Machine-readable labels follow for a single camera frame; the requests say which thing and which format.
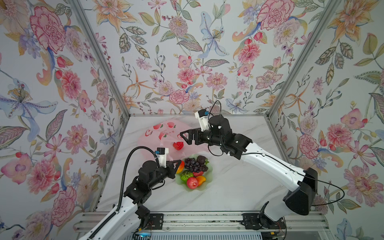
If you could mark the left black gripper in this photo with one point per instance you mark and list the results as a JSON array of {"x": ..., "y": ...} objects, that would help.
[{"x": 172, "y": 173}]

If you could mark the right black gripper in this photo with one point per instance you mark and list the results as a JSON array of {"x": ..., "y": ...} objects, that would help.
[{"x": 199, "y": 134}]

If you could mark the small red apple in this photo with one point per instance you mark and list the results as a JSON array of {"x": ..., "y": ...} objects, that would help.
[{"x": 192, "y": 183}]

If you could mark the pink plastic bag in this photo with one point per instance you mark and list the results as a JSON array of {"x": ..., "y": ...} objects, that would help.
[{"x": 164, "y": 134}]

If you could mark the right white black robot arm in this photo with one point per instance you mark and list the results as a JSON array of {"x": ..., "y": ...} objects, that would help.
[{"x": 301, "y": 185}]

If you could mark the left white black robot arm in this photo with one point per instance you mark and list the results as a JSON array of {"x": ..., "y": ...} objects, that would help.
[{"x": 130, "y": 214}]

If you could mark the red yellow mango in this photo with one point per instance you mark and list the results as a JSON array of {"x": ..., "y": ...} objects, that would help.
[{"x": 181, "y": 167}]

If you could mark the green custard apple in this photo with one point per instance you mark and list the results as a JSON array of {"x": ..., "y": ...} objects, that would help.
[{"x": 186, "y": 175}]

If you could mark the dark purple grape bunch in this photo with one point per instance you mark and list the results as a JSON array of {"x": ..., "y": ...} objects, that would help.
[{"x": 195, "y": 166}]

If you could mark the small red strawberry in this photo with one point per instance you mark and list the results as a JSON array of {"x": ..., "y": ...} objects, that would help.
[{"x": 197, "y": 174}]

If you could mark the dark brown mangosteen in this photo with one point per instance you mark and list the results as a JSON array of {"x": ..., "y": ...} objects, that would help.
[{"x": 201, "y": 160}]

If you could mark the orange red mango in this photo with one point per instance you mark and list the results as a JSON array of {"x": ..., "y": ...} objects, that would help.
[{"x": 201, "y": 180}]

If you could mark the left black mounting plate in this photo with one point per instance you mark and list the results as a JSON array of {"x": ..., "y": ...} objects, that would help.
[{"x": 151, "y": 222}]

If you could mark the black mounting plate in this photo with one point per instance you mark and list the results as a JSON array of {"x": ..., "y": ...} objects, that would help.
[
  {"x": 151, "y": 222},
  {"x": 255, "y": 221}
]

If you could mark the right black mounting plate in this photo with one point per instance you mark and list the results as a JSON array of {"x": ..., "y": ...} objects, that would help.
[{"x": 255, "y": 221}]

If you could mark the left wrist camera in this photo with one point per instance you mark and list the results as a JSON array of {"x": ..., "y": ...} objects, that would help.
[{"x": 162, "y": 154}]

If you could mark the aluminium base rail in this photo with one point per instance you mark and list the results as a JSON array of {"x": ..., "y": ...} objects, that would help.
[{"x": 231, "y": 222}]

